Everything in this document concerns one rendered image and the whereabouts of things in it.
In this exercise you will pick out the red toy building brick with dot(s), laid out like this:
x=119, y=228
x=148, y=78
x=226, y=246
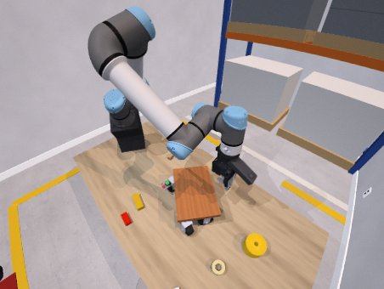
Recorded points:
x=126, y=219

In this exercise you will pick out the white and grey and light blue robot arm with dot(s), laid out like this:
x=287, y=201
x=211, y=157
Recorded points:
x=134, y=29

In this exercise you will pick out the cream roll of tape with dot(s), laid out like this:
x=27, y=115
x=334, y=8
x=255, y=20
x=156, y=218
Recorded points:
x=218, y=272

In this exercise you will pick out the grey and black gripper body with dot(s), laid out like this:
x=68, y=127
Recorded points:
x=220, y=165

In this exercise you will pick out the yellow rectangular block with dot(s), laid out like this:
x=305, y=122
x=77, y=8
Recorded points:
x=138, y=202

